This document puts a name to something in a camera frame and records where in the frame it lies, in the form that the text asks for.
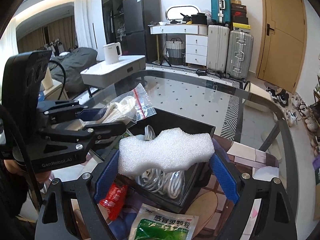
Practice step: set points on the wooden door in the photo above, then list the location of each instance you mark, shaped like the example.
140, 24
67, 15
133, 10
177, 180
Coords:
283, 43

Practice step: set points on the silver suitcase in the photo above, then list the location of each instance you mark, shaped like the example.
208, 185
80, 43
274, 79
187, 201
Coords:
239, 55

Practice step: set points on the tall black glass cabinet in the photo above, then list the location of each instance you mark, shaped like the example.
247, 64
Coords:
113, 19

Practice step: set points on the woven laundry basket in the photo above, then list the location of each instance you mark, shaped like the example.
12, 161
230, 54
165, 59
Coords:
175, 50

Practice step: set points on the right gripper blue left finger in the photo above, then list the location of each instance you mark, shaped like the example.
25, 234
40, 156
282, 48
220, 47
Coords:
104, 175

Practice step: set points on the shoe rack with shoes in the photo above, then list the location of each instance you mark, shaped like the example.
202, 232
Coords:
311, 119

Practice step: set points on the black cardboard box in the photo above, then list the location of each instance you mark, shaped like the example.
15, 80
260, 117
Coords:
172, 191

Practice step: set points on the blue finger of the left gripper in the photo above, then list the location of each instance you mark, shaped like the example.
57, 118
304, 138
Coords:
62, 111
88, 133

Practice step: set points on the oval vanity mirror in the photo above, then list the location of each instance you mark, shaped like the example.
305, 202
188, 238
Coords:
178, 13

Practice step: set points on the white electric kettle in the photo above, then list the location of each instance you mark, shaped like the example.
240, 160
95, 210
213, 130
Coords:
112, 52

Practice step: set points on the green medicine sachet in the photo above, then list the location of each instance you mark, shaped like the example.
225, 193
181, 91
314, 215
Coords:
154, 223

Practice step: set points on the dark grey beanbag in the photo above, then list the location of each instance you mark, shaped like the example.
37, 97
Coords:
74, 63

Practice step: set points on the stack of shoe boxes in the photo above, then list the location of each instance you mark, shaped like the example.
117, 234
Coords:
239, 17

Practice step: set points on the white low coffee table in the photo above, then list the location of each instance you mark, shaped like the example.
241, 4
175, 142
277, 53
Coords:
102, 75

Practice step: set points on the white foam piece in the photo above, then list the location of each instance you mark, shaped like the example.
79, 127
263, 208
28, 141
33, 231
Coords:
172, 150

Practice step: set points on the red balloon glue bag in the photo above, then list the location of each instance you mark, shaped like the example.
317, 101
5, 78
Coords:
113, 202

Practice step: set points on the black refrigerator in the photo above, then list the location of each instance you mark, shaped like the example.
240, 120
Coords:
138, 16

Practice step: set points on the white suitcase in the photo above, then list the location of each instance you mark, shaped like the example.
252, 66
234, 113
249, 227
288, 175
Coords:
218, 37

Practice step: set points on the person's left hand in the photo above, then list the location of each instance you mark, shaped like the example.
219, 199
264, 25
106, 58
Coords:
13, 168

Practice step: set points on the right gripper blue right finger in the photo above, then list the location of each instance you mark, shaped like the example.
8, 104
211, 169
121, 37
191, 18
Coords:
227, 182

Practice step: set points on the white dressing desk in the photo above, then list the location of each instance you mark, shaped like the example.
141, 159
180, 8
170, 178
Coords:
187, 42

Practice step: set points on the teal suitcase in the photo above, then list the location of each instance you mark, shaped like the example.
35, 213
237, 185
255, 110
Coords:
221, 12

